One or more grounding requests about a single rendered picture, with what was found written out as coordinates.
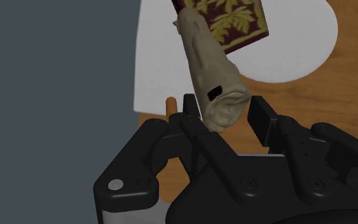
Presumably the dark red leaf-patterned box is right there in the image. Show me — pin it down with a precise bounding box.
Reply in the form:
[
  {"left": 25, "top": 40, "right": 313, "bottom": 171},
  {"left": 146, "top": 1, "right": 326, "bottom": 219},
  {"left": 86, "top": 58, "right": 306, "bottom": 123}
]
[{"left": 171, "top": 0, "right": 270, "bottom": 55}]

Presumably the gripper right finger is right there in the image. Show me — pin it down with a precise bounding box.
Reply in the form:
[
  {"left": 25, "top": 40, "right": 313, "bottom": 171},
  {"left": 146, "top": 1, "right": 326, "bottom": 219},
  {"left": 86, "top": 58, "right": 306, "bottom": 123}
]
[{"left": 247, "top": 95, "right": 358, "bottom": 203}]

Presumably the beige stone figure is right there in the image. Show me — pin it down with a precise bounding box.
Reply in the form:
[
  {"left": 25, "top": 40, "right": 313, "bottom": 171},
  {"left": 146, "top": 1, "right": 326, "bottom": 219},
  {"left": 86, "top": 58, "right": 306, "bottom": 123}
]
[{"left": 172, "top": 6, "right": 252, "bottom": 134}]

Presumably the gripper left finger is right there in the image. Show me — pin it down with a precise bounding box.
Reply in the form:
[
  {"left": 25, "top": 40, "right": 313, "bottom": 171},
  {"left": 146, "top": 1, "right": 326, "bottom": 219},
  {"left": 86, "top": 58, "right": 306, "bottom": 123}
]
[{"left": 93, "top": 94, "right": 259, "bottom": 214}]

